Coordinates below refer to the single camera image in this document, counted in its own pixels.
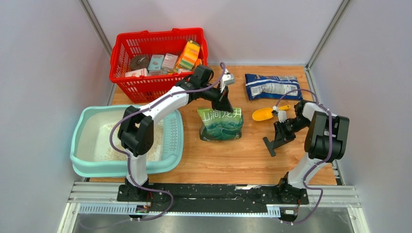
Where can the orange green sponge pack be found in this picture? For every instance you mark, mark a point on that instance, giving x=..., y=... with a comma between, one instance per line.
x=188, y=57

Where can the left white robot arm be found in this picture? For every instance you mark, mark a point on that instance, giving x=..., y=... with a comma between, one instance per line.
x=136, y=128

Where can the white pink sponge pack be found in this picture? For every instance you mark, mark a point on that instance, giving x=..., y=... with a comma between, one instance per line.
x=137, y=73

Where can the red plastic shopping basket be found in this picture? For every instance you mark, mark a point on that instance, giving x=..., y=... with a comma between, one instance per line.
x=128, y=45

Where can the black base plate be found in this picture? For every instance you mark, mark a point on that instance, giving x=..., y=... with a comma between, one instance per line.
x=211, y=198

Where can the beige cat litter pile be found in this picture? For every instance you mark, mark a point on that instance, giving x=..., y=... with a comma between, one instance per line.
x=154, y=154

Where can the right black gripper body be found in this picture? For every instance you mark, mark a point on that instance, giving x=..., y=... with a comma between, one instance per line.
x=287, y=129

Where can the black bag clip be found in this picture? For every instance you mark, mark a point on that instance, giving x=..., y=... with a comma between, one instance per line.
x=270, y=145

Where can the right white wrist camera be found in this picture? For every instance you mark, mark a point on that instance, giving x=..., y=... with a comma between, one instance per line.
x=280, y=114

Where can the brown round box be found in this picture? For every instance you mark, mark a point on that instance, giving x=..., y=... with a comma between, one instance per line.
x=139, y=62

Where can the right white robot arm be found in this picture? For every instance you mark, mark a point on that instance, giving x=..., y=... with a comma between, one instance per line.
x=325, y=141

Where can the teal plastic litter box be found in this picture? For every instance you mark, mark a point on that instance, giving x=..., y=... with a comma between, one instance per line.
x=90, y=143

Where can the teal small box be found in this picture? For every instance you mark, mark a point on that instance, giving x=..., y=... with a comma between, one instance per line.
x=156, y=62

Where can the blue white snack bag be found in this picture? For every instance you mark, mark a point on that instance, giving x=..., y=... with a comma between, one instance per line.
x=272, y=87

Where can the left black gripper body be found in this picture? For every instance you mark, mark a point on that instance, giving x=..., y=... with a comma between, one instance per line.
x=213, y=95

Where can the green litter bag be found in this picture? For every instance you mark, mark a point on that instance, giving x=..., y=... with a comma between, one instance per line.
x=220, y=125

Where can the yellow plastic scoop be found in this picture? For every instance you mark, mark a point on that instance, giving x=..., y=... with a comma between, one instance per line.
x=266, y=113

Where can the pink grey small box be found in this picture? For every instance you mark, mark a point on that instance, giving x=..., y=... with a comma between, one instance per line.
x=169, y=62

